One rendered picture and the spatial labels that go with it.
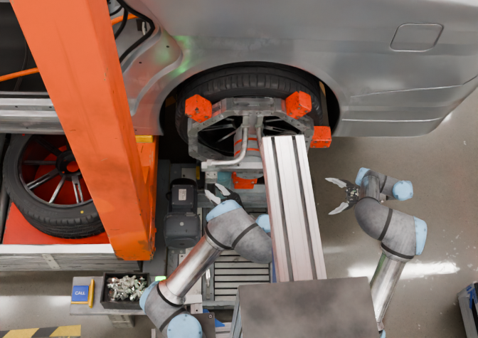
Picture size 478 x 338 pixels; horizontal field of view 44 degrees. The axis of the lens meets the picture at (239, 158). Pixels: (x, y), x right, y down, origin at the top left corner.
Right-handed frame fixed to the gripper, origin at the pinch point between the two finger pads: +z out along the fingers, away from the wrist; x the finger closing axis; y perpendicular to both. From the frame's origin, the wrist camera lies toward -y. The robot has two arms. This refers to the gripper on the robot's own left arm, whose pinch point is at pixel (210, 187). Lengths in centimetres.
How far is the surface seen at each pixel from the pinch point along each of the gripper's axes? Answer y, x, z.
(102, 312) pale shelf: 38, -65, 4
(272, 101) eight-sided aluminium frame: -29.0, 34.9, 0.3
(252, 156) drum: -8.4, 19.8, -5.1
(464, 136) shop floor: 83, 165, -60
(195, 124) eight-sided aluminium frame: -16.4, 10.2, 19.8
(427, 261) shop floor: 83, 81, -90
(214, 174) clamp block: -12.3, 0.9, -0.8
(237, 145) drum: -6.0, 20.2, 4.3
